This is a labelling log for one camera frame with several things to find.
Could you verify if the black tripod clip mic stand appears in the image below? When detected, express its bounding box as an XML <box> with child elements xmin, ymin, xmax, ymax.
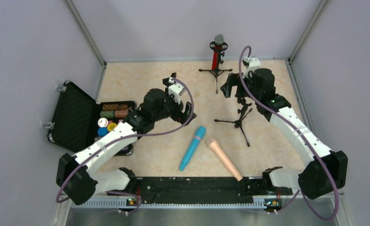
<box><xmin>214</xmin><ymin>97</ymin><xmax>252</xmax><ymax>147</ymax></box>

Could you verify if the blue microphone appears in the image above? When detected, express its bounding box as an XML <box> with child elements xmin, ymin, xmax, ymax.
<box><xmin>179</xmin><ymin>126</ymin><xmax>207</xmax><ymax>171</ymax></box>

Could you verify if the red glitter microphone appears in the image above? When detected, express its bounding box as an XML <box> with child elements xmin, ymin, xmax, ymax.
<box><xmin>210</xmin><ymin>34</ymin><xmax>225</xmax><ymax>70</ymax></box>

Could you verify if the black shock mount tripod stand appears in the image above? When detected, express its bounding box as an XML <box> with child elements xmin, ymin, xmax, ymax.
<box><xmin>198</xmin><ymin>41</ymin><xmax>232</xmax><ymax>93</ymax></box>

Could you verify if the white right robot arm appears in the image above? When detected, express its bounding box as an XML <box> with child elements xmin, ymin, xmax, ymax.
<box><xmin>220</xmin><ymin>68</ymin><xmax>348</xmax><ymax>200</ymax></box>

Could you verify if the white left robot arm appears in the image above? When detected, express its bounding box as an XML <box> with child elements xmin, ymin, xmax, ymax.
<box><xmin>56</xmin><ymin>84</ymin><xmax>196</xmax><ymax>205</ymax></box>

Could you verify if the black round base clamp stand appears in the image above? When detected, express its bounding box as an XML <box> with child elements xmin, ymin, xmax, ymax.
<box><xmin>162</xmin><ymin>73</ymin><xmax>177</xmax><ymax>90</ymax></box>

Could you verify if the yellow round token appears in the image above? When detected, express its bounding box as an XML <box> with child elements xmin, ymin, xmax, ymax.
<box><xmin>107</xmin><ymin>122</ymin><xmax>117</xmax><ymax>132</ymax></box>

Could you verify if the white round token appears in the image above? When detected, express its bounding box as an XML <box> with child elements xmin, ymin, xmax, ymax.
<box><xmin>97</xmin><ymin>118</ymin><xmax>109</xmax><ymax>128</ymax></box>

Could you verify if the blue round token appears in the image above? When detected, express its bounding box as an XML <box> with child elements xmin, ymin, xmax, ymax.
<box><xmin>97</xmin><ymin>127</ymin><xmax>109</xmax><ymax>137</ymax></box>

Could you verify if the pink microphone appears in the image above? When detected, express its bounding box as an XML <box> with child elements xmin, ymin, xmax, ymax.
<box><xmin>207</xmin><ymin>138</ymin><xmax>243</xmax><ymax>181</ymax></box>

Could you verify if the open black carrying case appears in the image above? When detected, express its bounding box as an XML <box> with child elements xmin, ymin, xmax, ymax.
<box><xmin>47</xmin><ymin>81</ymin><xmax>137</xmax><ymax>153</ymax></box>

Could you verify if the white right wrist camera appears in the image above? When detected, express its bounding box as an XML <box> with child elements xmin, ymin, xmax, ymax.
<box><xmin>242</xmin><ymin>56</ymin><xmax>261</xmax><ymax>79</ymax></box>

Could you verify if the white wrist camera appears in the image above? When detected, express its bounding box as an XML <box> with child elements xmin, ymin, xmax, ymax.
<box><xmin>242</xmin><ymin>56</ymin><xmax>261</xmax><ymax>79</ymax></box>
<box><xmin>168</xmin><ymin>82</ymin><xmax>185</xmax><ymax>104</ymax></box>

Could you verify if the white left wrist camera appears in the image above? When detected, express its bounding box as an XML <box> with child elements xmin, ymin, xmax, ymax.
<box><xmin>168</xmin><ymin>82</ymin><xmax>185</xmax><ymax>104</ymax></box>

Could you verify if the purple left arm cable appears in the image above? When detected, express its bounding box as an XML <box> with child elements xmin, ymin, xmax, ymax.
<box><xmin>55</xmin><ymin>78</ymin><xmax>194</xmax><ymax>216</ymax></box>

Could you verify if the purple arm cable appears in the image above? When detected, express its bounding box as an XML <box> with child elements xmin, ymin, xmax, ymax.
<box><xmin>238</xmin><ymin>46</ymin><xmax>340</xmax><ymax>221</ymax></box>
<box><xmin>55</xmin><ymin>78</ymin><xmax>194</xmax><ymax>216</ymax></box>

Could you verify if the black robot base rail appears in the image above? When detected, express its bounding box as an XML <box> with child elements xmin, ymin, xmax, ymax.
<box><xmin>121</xmin><ymin>168</ymin><xmax>293</xmax><ymax>205</ymax></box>

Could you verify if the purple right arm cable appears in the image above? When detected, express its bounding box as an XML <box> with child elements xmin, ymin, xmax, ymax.
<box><xmin>238</xmin><ymin>46</ymin><xmax>340</xmax><ymax>221</ymax></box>

